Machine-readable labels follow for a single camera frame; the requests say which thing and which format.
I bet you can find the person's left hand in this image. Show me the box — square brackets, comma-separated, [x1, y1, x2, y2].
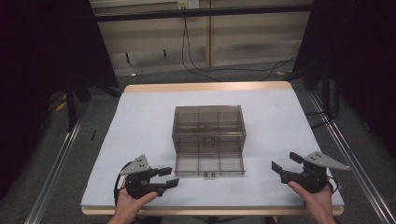
[113, 180, 159, 219]

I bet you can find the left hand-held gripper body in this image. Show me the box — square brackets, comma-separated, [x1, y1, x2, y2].
[120, 154, 165, 201]

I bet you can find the clear brown drawer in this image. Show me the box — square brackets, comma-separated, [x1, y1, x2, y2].
[174, 151, 247, 178]

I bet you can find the yellow floor tape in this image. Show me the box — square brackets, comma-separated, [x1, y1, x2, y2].
[54, 100, 68, 113]

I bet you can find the black floor cable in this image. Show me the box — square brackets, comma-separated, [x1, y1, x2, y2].
[199, 55, 298, 82]

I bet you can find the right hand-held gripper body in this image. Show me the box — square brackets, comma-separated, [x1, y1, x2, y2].
[279, 150, 350, 194]

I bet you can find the wooden table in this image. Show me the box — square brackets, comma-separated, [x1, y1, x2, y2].
[81, 80, 346, 217]

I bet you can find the black hanging wall cable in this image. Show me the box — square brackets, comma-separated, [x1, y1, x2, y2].
[180, 16, 222, 82]

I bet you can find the hand-held gripper cable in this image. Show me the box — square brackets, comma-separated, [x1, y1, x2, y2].
[326, 175, 341, 194]
[113, 161, 134, 206]

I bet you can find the bundle of black floor cables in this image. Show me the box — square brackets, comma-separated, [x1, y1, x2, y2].
[304, 90, 342, 130]

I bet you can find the person's right hand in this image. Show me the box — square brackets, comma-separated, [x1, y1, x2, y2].
[288, 180, 336, 219]

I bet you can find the metal floor rail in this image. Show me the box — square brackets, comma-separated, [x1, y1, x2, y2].
[23, 118, 83, 224]
[307, 91, 396, 224]

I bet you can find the left hand-held gripper cable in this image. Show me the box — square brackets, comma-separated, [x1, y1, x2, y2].
[113, 161, 134, 206]

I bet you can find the black curtain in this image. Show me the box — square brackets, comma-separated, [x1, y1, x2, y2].
[292, 0, 396, 158]
[0, 0, 120, 200]

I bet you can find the black metal stand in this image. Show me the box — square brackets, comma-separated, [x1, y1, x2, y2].
[64, 82, 122, 133]
[284, 62, 332, 118]

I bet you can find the white wall socket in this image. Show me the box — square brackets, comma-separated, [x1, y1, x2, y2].
[177, 0, 200, 10]

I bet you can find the right hand-held gripper cable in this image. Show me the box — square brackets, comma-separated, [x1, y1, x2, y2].
[326, 175, 341, 194]

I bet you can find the white table cover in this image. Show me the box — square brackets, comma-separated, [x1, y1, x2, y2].
[80, 88, 346, 208]

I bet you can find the black horizontal bar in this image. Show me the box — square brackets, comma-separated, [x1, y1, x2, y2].
[93, 3, 314, 22]

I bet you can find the clear brown drawer cabinet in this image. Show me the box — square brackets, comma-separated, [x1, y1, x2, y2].
[171, 105, 248, 157]

